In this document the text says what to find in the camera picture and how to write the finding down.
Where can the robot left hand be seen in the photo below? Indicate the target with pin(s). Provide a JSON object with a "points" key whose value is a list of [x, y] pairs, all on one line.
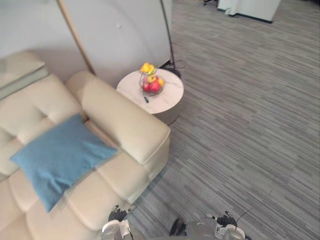
{"points": [[118, 214]]}

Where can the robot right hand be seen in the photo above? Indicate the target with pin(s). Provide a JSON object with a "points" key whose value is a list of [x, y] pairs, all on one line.
{"points": [[225, 220]]}

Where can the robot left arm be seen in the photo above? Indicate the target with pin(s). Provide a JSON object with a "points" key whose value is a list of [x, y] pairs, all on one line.
{"points": [[113, 229]]}

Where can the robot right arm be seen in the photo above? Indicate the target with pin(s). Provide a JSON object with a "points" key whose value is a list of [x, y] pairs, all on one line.
{"points": [[231, 233]]}

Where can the robot dark foot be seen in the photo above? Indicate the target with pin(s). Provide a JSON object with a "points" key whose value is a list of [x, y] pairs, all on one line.
{"points": [[178, 226]]}

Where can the blue square cushion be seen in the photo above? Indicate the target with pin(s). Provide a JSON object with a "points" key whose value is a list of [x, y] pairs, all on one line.
{"points": [[60, 155]]}

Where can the beige leather sofa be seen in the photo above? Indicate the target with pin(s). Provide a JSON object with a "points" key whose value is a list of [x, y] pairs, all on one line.
{"points": [[120, 120]]}

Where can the round beige side table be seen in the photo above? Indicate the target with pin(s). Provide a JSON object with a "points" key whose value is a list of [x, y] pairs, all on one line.
{"points": [[165, 100]]}

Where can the red apple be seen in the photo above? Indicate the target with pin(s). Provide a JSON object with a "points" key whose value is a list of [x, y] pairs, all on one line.
{"points": [[155, 86], [146, 87]]}

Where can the orange fruit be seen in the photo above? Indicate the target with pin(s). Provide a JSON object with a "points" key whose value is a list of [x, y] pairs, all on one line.
{"points": [[160, 82]]}

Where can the yellow-green apple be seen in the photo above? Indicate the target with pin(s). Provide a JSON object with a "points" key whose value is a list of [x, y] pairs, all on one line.
{"points": [[150, 79]]}

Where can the yellow fruit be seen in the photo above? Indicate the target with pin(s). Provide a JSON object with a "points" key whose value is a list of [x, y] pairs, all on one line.
{"points": [[146, 67]]}

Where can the curved gold lamp pole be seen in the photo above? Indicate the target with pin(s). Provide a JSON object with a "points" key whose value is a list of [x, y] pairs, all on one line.
{"points": [[75, 37]]}

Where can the black floor lamp stand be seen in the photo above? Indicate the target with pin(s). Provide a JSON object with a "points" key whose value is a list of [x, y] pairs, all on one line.
{"points": [[168, 30]]}

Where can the white cabinet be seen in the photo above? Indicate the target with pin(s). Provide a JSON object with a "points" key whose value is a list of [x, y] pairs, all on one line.
{"points": [[250, 7]]}

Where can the black tripod legs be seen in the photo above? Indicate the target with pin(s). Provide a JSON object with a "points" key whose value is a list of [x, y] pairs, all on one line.
{"points": [[209, 2]]}

